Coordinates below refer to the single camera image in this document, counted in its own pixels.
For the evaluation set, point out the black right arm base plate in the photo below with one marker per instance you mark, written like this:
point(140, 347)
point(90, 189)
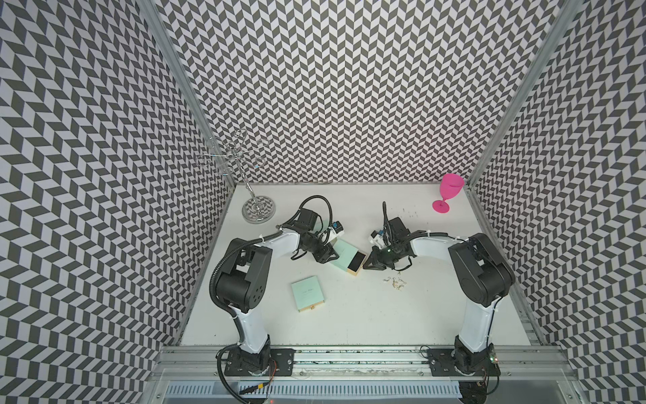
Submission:
point(461, 362)

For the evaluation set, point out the mint green drawer jewelry box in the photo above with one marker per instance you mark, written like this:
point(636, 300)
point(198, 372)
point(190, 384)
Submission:
point(350, 258)

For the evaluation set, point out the chrome jewelry tree stand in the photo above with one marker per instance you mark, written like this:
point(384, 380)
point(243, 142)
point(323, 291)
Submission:
point(236, 156)

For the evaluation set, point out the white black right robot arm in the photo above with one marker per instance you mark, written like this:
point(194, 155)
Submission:
point(482, 272)

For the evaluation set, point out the aluminium corner post left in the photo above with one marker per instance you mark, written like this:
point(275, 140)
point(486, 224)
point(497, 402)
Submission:
point(159, 32)

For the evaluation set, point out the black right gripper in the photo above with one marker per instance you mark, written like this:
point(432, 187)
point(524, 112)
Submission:
point(378, 261)

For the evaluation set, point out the small earrings pile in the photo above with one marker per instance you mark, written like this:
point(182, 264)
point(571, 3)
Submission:
point(396, 282)

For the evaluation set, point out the aluminium corner post right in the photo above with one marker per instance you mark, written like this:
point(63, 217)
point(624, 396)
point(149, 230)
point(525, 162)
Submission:
point(551, 42)

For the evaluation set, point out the aluminium corner post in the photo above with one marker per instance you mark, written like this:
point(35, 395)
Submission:
point(159, 32)
point(551, 42)

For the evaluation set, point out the aluminium front rail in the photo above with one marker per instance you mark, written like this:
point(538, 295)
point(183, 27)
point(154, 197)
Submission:
point(367, 374)

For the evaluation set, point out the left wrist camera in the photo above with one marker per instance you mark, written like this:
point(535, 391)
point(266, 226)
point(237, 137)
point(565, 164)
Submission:
point(336, 230)

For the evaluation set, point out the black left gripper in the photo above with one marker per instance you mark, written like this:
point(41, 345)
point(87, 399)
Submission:
point(324, 254)

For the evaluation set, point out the pink plastic wine glass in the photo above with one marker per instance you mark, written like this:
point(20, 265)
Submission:
point(450, 187)

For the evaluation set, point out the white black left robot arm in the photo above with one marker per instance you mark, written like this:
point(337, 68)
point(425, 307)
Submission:
point(239, 280)

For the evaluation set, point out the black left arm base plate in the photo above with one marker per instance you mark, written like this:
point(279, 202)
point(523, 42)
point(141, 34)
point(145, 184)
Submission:
point(275, 361)

